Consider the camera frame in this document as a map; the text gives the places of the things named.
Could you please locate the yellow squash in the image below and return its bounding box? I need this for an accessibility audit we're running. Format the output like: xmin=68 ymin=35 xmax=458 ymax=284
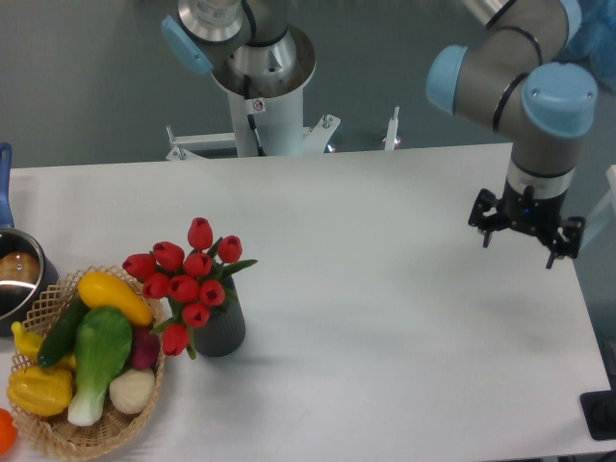
xmin=77 ymin=271 xmax=154 ymax=327

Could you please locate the green bok choy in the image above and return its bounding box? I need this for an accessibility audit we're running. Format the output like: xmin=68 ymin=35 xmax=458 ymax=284
xmin=67 ymin=306 xmax=132 ymax=427

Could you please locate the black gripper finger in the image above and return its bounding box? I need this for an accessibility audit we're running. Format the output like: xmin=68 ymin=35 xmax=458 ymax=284
xmin=468 ymin=189 xmax=506 ymax=247
xmin=546 ymin=216 xmax=586 ymax=270

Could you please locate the blue plastic bag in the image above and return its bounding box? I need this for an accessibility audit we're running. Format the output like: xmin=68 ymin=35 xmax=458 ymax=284
xmin=555 ymin=0 xmax=615 ymax=93

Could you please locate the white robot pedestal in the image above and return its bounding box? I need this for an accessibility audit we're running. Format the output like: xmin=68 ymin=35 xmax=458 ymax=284
xmin=161 ymin=1 xmax=341 ymax=158

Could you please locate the blue handled steel pot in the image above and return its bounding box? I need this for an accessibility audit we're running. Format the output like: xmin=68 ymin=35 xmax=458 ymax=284
xmin=1 ymin=142 xmax=58 ymax=338

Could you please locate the yellow banana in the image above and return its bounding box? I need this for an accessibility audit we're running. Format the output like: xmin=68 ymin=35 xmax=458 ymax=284
xmin=11 ymin=321 xmax=76 ymax=372

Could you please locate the orange fruit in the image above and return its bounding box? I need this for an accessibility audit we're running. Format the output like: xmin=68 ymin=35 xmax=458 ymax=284
xmin=0 ymin=408 xmax=17 ymax=455

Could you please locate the green cucumber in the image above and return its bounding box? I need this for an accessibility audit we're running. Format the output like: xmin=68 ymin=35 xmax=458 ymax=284
xmin=37 ymin=296 xmax=90 ymax=368

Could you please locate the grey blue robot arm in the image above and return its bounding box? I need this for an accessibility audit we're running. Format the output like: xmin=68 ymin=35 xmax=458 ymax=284
xmin=425 ymin=1 xmax=599 ymax=263

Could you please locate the dark grey ribbed vase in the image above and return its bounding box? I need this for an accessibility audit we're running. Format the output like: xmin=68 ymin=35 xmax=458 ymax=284
xmin=193 ymin=276 xmax=246 ymax=358

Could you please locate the white garlic bulb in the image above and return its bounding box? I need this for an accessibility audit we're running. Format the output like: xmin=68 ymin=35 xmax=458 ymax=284
xmin=109 ymin=369 xmax=155 ymax=415

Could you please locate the purple radish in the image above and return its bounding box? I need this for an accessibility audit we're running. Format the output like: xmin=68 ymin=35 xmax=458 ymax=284
xmin=129 ymin=327 xmax=160 ymax=370

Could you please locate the woven wicker basket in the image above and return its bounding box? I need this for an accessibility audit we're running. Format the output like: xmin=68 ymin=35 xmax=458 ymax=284
xmin=9 ymin=266 xmax=165 ymax=461

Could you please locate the white frame at right edge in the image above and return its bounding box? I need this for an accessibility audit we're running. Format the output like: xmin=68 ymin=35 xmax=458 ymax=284
xmin=578 ymin=165 xmax=615 ymax=253

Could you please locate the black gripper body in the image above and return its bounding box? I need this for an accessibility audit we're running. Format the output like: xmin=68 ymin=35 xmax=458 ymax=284
xmin=500 ymin=184 xmax=566 ymax=245

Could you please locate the black device at table edge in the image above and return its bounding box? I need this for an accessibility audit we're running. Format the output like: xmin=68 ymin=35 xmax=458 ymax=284
xmin=579 ymin=391 xmax=616 ymax=441

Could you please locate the red tulip bouquet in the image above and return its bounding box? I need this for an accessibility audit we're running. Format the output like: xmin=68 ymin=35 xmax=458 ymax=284
xmin=122 ymin=218 xmax=256 ymax=359

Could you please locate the yellow bell pepper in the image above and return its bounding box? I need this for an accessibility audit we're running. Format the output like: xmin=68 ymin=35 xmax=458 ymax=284
xmin=7 ymin=366 xmax=73 ymax=417

